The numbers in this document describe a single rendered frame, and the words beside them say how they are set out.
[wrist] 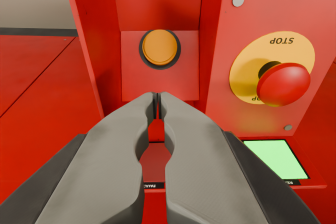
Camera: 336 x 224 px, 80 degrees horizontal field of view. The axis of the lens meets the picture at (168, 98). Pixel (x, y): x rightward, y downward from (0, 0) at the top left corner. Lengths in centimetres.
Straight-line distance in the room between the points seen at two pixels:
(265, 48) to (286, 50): 2
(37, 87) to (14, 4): 57
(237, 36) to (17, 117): 49
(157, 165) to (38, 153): 29
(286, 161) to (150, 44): 18
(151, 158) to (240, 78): 11
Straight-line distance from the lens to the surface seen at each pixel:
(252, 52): 18
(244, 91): 20
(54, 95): 59
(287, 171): 23
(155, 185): 20
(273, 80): 17
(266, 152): 24
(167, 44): 23
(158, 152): 22
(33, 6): 110
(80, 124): 48
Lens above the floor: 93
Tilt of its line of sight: 53 degrees down
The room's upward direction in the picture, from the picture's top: 178 degrees clockwise
